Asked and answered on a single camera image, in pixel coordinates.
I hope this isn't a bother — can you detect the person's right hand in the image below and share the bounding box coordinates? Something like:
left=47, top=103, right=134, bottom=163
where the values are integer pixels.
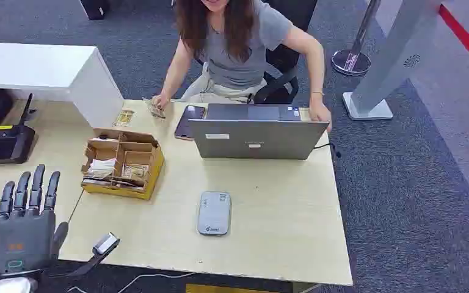
left=152, top=92, right=172, bottom=110

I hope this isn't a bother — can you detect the person's left hand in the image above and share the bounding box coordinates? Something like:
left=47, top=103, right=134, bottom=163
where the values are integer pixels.
left=308, top=101, right=333, bottom=133

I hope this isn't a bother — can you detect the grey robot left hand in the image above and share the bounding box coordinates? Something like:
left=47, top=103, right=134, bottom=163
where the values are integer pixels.
left=0, top=164, right=70, bottom=277

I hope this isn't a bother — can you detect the dark smartphone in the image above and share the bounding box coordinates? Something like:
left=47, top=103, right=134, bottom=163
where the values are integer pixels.
left=174, top=104, right=206, bottom=142

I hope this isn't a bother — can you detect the yellow printed card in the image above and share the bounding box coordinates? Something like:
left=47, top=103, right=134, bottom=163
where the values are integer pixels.
left=113, top=110, right=135, bottom=128

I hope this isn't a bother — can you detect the black office chair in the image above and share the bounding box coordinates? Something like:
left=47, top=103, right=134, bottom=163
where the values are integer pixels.
left=195, top=0, right=319, bottom=105

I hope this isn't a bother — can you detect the grey laptop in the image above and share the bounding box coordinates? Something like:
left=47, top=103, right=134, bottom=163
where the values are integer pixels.
left=188, top=103, right=330, bottom=161

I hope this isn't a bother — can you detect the wooden card box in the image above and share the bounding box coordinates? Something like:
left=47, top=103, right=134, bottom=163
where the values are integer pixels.
left=81, top=128, right=165, bottom=201

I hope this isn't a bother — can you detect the white kiosk stand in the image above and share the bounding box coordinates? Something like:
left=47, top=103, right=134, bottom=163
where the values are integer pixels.
left=342, top=0, right=443, bottom=121

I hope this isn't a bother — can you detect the person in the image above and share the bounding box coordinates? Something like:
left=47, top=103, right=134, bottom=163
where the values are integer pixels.
left=151, top=0, right=333, bottom=132

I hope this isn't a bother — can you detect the black desk terminal with antenna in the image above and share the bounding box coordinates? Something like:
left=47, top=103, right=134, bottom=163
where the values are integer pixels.
left=0, top=93, right=37, bottom=167

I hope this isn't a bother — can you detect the black bin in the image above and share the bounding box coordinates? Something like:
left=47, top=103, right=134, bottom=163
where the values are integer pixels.
left=79, top=0, right=111, bottom=21

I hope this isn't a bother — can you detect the white cabinet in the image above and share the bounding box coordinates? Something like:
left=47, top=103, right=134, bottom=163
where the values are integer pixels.
left=0, top=42, right=125, bottom=129

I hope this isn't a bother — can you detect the yellow panel under desk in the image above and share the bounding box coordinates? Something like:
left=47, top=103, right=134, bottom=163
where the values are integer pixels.
left=185, top=283, right=280, bottom=293

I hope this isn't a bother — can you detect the black laptop cable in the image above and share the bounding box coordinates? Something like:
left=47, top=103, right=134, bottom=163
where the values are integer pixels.
left=313, top=142, right=342, bottom=159

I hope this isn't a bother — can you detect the chrome stanchion post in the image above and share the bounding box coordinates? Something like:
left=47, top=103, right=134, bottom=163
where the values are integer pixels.
left=331, top=0, right=382, bottom=77

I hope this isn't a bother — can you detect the small silver device with strap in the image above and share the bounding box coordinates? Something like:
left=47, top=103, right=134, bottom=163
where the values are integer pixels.
left=66, top=232, right=121, bottom=278

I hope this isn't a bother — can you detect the white cable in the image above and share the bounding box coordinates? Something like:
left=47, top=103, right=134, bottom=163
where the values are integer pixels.
left=66, top=272, right=197, bottom=293

